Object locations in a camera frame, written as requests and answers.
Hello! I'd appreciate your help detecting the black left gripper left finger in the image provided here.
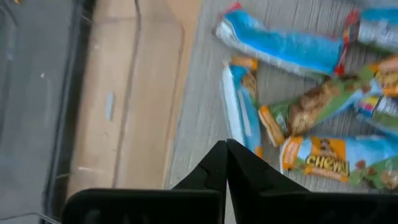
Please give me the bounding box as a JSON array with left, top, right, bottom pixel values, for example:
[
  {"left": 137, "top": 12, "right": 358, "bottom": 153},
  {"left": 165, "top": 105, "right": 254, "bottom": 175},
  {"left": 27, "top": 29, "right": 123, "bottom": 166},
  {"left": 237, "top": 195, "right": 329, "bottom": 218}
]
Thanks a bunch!
[{"left": 61, "top": 139, "right": 228, "bottom": 224}]

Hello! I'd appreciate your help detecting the blue red-ended granola bar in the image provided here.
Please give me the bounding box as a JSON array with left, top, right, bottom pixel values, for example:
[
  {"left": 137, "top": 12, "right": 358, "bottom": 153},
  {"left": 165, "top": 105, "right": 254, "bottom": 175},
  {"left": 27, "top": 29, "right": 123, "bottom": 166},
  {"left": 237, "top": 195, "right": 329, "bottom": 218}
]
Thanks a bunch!
[
  {"left": 213, "top": 2, "right": 346, "bottom": 80},
  {"left": 343, "top": 7, "right": 398, "bottom": 54}
]

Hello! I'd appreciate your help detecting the blue orange Chewy granola bar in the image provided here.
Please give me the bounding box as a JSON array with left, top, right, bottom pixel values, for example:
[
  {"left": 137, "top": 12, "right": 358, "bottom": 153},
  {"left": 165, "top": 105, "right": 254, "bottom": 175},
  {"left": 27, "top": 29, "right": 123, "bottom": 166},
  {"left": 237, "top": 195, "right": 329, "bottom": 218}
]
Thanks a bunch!
[{"left": 279, "top": 135, "right": 398, "bottom": 191}]

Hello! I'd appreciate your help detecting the green Chewy granola bar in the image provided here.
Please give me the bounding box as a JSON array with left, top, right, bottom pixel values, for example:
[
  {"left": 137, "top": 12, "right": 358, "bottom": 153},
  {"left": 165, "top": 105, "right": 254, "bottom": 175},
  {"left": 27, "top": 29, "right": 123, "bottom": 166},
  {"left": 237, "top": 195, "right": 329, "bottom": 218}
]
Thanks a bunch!
[{"left": 258, "top": 67, "right": 379, "bottom": 147}]

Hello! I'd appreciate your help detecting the silver bar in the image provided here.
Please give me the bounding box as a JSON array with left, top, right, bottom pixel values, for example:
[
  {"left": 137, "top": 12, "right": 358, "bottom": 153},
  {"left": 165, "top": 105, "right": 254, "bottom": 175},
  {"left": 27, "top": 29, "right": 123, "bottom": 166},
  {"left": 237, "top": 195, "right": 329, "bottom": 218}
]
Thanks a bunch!
[{"left": 354, "top": 93, "right": 398, "bottom": 136}]

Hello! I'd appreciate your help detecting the grey woven placemat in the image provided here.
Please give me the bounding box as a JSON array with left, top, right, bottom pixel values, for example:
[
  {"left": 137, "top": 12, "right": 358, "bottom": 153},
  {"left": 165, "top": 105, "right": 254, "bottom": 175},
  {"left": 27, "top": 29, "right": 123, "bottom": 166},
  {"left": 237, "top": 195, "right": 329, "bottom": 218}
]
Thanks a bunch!
[{"left": 163, "top": 0, "right": 398, "bottom": 224}]

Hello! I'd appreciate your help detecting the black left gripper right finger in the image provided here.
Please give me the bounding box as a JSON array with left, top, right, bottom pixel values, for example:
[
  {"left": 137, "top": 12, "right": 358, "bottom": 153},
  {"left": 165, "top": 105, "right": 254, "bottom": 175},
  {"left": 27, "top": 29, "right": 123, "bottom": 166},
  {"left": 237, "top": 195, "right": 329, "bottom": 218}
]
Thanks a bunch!
[{"left": 226, "top": 138, "right": 398, "bottom": 224}]

